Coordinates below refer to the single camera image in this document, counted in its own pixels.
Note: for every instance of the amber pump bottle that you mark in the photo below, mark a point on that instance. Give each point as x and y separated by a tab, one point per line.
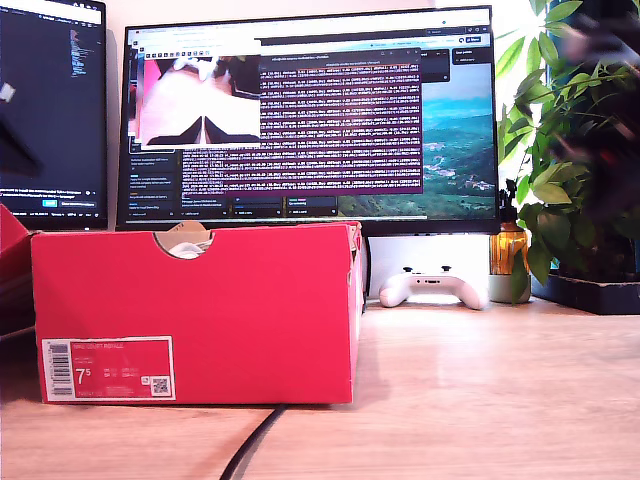
507	250

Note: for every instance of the white game controller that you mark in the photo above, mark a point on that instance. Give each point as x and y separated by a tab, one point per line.
430	287

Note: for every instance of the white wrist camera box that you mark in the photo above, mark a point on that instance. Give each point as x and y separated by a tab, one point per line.
7	93

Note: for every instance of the white sneaker shoe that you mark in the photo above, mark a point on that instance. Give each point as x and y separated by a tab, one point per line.
190	250

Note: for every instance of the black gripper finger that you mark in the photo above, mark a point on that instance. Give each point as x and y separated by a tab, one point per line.
12	152

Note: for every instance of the black rectangular planter tray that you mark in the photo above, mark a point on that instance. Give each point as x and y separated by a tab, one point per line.
595	297

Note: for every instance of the green leafy potted plant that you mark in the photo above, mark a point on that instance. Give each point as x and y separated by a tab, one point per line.
555	175

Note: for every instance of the red cardboard shoebox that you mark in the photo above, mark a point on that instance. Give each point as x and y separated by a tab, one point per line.
225	310

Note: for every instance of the wide black computer monitor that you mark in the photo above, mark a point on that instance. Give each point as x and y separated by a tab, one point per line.
325	125

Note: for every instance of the dark narrow computer monitor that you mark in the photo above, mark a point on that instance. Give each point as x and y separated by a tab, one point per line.
60	150

